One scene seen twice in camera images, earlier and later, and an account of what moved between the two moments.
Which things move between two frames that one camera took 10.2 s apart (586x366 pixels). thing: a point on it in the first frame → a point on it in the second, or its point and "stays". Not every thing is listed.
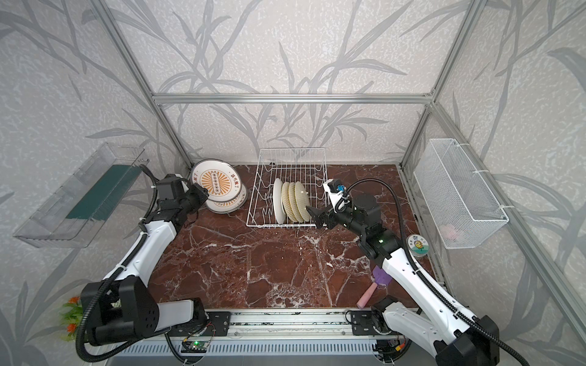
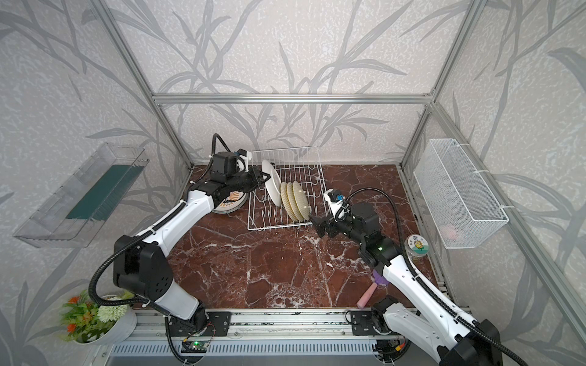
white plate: [220, 178] → [231, 207]
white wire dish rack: [307, 165] stays
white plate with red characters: [230, 206] stays
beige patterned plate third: [301, 201] stays
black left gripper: [201, 191] → [255, 178]
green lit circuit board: [194, 347] stays
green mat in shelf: [101, 199] stays
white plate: [277, 201] → [273, 184]
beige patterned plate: [284, 198] stays
